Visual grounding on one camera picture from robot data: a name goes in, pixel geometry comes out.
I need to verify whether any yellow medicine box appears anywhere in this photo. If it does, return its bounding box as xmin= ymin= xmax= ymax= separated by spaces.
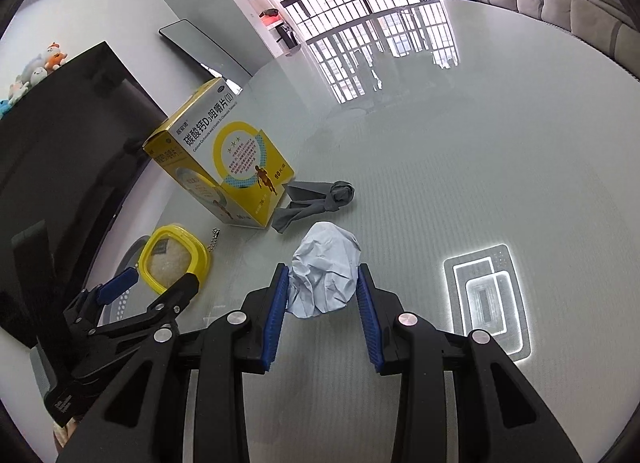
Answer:
xmin=142 ymin=77 xmax=296 ymax=230

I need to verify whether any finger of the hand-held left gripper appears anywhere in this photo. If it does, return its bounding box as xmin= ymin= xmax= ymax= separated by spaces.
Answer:
xmin=62 ymin=267 xmax=140 ymax=333
xmin=85 ymin=270 xmax=201 ymax=349

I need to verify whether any person's left hand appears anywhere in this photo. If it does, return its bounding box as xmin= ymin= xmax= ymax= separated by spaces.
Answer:
xmin=52 ymin=422 xmax=82 ymax=455

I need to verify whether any yellow framed keychain pouch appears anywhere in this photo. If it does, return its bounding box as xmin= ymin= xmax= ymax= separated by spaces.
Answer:
xmin=139 ymin=224 xmax=223 ymax=294

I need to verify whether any grey cloth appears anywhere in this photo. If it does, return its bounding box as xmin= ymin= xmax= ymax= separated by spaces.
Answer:
xmin=271 ymin=180 xmax=357 ymax=234

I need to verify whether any black framed standing mirror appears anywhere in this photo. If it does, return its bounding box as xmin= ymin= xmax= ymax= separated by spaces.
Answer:
xmin=159 ymin=19 xmax=253 ymax=94

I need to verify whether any white paper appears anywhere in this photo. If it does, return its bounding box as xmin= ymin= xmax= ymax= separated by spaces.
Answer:
xmin=286 ymin=222 xmax=362 ymax=319

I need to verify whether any orange plush toy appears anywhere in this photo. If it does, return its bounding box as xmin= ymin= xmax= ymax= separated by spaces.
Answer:
xmin=45 ymin=42 xmax=69 ymax=71

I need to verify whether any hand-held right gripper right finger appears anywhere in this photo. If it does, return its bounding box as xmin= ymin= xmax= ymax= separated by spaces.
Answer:
xmin=356 ymin=263 xmax=583 ymax=463

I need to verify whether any black television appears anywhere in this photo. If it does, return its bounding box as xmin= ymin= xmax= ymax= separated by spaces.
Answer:
xmin=0 ymin=40 xmax=171 ymax=349

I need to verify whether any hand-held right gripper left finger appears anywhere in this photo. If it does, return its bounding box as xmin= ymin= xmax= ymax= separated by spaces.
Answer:
xmin=55 ymin=263 xmax=291 ymax=463

